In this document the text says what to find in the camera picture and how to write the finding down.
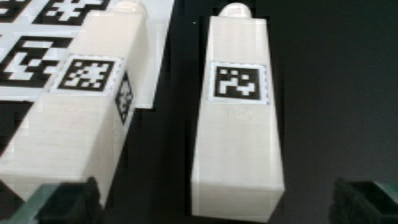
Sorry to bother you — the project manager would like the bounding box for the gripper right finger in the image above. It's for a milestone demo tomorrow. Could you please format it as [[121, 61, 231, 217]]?
[[331, 179, 398, 224]]

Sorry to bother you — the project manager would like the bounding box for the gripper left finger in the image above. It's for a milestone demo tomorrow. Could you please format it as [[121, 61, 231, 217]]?
[[2, 177, 103, 224]]

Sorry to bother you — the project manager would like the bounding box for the white leg with tag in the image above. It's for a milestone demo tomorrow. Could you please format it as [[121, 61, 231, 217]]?
[[190, 3, 284, 223]]

